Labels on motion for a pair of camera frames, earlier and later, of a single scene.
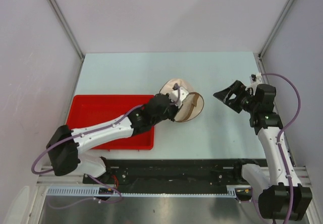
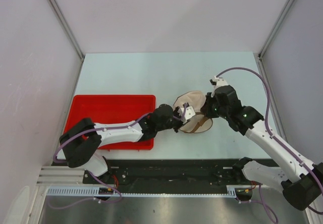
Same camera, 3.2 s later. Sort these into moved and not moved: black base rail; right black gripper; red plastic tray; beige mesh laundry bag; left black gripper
Moved: left black gripper; right black gripper; beige mesh laundry bag
Not moved: black base rail; red plastic tray
